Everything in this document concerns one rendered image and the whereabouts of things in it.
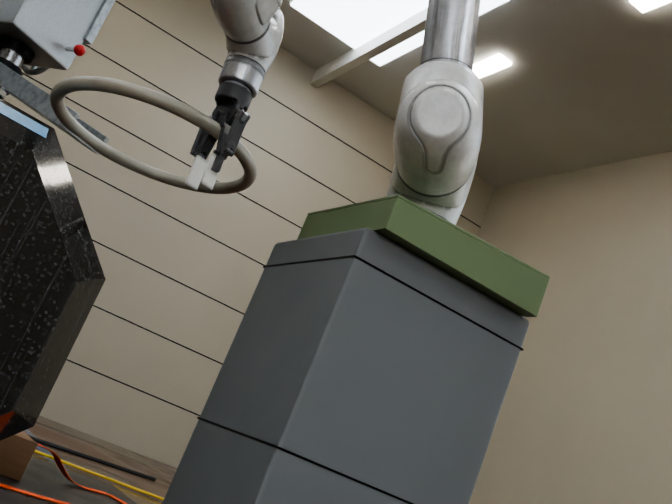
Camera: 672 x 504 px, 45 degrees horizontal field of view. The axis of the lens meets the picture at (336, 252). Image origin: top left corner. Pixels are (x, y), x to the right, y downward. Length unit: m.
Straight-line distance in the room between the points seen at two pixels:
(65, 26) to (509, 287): 1.48
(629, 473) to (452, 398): 4.93
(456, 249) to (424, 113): 0.25
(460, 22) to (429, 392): 0.69
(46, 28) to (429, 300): 1.40
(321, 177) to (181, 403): 2.55
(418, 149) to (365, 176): 6.91
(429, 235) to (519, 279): 0.21
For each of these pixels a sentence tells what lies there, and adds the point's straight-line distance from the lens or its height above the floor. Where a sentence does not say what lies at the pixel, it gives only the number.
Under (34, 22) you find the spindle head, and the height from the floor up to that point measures 1.19.
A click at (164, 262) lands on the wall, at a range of 7.46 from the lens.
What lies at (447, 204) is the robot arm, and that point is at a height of 0.96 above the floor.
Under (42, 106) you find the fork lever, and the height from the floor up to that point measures 0.94.
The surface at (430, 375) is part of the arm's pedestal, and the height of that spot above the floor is 0.62.
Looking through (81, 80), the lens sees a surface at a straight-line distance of 1.80.
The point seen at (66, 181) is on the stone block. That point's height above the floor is 0.75.
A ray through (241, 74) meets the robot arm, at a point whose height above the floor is 1.08.
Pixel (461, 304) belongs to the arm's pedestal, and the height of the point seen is 0.76.
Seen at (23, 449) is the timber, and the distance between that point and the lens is 2.91.
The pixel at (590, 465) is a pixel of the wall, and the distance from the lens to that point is 6.65.
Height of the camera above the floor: 0.38
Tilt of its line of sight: 15 degrees up
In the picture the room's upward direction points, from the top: 22 degrees clockwise
